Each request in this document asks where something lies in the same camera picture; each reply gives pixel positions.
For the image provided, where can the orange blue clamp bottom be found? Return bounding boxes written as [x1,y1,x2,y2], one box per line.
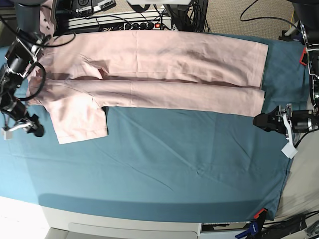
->
[235,208,268,239]

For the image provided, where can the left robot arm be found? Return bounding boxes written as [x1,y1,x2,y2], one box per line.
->
[253,0,319,135]

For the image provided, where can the pink T-shirt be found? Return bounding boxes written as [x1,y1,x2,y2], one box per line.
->
[24,4,269,145]

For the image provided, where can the orange black clamp right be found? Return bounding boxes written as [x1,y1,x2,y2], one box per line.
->
[300,47,310,66]

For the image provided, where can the white power strip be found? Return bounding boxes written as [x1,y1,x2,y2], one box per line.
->
[65,15,173,31]

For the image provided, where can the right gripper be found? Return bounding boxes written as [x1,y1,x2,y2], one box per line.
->
[0,96,45,137]

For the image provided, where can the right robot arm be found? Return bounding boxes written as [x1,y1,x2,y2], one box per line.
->
[0,0,51,140]

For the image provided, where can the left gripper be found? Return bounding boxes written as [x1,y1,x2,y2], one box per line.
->
[253,104,319,134]

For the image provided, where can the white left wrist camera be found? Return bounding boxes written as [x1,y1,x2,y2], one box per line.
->
[281,113,298,159]

